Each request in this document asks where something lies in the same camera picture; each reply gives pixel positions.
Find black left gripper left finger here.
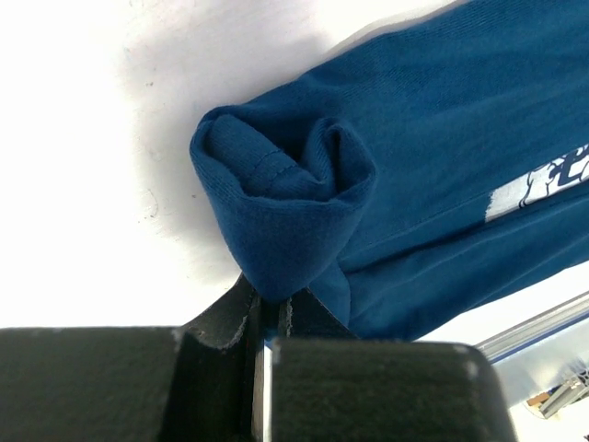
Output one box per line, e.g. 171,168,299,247
1,279,261,441

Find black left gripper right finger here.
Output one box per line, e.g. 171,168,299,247
269,290,516,441

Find aluminium rail frame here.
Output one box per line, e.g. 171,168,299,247
477,292,588,419

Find blue Mickey Mouse t-shirt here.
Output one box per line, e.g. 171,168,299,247
190,1,588,340

